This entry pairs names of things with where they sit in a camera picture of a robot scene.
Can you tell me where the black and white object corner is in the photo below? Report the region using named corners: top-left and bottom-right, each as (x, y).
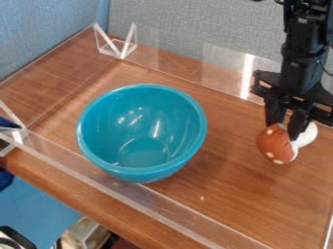
top-left (0, 226), bottom-right (36, 249)

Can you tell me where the clear acrylic barrier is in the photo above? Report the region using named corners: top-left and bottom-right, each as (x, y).
top-left (126, 44), bottom-right (280, 105)
top-left (0, 129), bottom-right (270, 249)

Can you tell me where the grey metal object below table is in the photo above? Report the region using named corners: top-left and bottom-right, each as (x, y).
top-left (52, 217), bottom-right (111, 249)

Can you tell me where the clear acrylic corner bracket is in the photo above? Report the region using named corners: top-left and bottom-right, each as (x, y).
top-left (92, 23), bottom-right (138, 59)

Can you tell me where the clear acrylic left bracket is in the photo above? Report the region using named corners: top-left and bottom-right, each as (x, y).
top-left (0, 100), bottom-right (25, 152)

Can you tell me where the blue plastic bowl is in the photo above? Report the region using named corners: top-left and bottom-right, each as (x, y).
top-left (75, 84), bottom-right (209, 183)

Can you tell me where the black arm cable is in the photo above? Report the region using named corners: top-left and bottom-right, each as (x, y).
top-left (321, 57), bottom-right (333, 79)

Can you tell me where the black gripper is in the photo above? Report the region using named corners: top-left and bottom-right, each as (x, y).
top-left (251, 47), bottom-right (333, 141)

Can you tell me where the brown and white toy mushroom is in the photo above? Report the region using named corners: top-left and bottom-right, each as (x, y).
top-left (255, 121), bottom-right (318, 165)

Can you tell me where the dark blue object at left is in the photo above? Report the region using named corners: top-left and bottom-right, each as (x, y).
top-left (0, 116), bottom-right (21, 192)

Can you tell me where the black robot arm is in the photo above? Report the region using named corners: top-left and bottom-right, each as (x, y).
top-left (251, 0), bottom-right (333, 140)

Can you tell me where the clear acrylic back barrier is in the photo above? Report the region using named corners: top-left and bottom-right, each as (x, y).
top-left (126, 44), bottom-right (280, 105)

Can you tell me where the clear acrylic front barrier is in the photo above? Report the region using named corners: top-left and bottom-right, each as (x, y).
top-left (0, 129), bottom-right (270, 249)

